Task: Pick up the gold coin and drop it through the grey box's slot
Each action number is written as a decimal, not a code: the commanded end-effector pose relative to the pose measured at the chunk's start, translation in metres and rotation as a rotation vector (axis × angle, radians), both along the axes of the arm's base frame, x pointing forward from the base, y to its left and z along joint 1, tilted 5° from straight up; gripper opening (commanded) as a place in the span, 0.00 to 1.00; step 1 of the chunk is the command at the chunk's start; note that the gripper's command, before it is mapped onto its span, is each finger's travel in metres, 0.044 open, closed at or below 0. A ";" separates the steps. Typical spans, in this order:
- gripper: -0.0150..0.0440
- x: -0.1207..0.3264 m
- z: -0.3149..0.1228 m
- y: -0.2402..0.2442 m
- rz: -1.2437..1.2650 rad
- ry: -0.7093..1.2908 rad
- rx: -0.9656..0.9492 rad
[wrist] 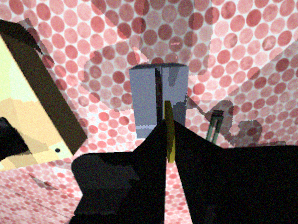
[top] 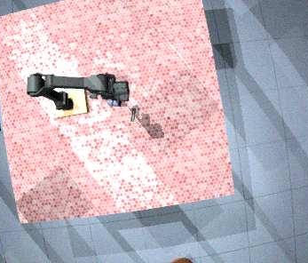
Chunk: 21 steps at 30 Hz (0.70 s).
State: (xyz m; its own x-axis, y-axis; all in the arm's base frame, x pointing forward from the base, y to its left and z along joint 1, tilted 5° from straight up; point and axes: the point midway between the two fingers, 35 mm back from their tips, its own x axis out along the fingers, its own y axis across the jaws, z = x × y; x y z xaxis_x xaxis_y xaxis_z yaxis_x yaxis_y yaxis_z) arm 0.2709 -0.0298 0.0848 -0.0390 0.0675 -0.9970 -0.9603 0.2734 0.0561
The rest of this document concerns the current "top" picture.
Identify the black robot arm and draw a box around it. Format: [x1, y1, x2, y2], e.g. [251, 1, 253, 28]
[27, 72, 129, 111]

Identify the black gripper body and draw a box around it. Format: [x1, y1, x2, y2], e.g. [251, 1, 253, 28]
[90, 89, 130, 101]

